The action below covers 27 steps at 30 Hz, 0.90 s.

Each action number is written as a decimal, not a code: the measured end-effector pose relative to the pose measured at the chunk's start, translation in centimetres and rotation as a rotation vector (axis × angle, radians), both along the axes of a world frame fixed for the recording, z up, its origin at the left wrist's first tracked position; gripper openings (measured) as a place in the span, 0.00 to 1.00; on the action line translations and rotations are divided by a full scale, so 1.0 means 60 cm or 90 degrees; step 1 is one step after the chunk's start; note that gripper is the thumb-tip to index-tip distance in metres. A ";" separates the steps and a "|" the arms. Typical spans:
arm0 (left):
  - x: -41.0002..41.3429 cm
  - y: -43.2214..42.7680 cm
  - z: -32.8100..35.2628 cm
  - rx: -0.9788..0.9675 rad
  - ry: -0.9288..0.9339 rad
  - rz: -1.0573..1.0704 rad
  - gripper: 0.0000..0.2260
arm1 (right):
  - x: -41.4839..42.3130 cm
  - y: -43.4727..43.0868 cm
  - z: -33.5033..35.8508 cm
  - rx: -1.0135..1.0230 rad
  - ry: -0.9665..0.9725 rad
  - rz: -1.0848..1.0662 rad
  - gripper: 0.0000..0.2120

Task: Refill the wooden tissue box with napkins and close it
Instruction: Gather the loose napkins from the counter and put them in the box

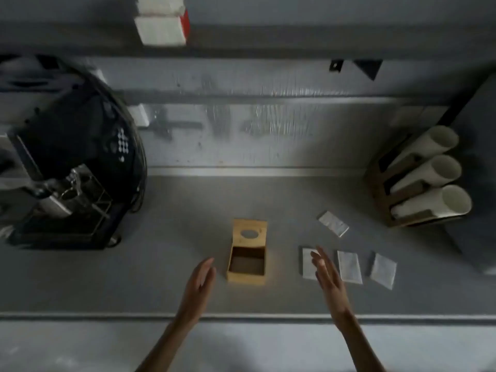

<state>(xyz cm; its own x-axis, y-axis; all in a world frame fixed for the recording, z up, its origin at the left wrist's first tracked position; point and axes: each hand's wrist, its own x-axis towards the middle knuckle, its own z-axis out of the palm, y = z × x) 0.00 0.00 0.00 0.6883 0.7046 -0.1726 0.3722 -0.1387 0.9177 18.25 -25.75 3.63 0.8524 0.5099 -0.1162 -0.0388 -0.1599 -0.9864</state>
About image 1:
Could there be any black shelf bracket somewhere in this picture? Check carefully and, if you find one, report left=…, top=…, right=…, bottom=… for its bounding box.
left=329, top=57, right=383, bottom=81

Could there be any stack of white paper cups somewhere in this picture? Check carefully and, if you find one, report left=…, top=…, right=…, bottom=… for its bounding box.
left=387, top=126, right=460, bottom=171
left=390, top=184, right=473, bottom=221
left=389, top=154, right=462, bottom=194

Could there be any white wall socket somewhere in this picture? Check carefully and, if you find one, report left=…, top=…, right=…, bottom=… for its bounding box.
left=128, top=104, right=150, bottom=128

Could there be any person's left forearm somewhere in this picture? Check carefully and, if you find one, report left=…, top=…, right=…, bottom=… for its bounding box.
left=134, top=313, right=200, bottom=372

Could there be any coffee grinder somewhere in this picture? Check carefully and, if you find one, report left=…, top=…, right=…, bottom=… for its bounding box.
left=0, top=131, right=20, bottom=244

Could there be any stainless steel milk pitcher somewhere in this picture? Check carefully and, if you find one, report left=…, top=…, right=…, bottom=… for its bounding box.
left=37, top=191, right=74, bottom=218

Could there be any wooden napkin box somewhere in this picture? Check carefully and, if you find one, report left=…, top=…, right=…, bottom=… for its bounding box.
left=226, top=219, right=269, bottom=286

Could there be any person's left hand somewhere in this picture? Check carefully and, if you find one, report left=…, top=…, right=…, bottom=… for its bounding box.
left=176, top=257, right=217, bottom=320

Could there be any white cardboard box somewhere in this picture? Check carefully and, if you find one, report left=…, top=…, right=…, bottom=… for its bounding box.
left=133, top=15, right=188, bottom=47
left=136, top=0, right=186, bottom=17

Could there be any black espresso machine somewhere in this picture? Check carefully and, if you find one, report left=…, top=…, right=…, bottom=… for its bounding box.
left=0, top=54, right=148, bottom=252

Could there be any grey wall shelf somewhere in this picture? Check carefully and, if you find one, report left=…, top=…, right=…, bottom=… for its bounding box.
left=0, top=19, right=496, bottom=58

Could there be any wooden cup holder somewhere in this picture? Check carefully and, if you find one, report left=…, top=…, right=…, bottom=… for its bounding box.
left=364, top=127, right=472, bottom=229

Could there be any person's right hand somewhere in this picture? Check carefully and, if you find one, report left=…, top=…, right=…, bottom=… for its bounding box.
left=311, top=245, right=359, bottom=332

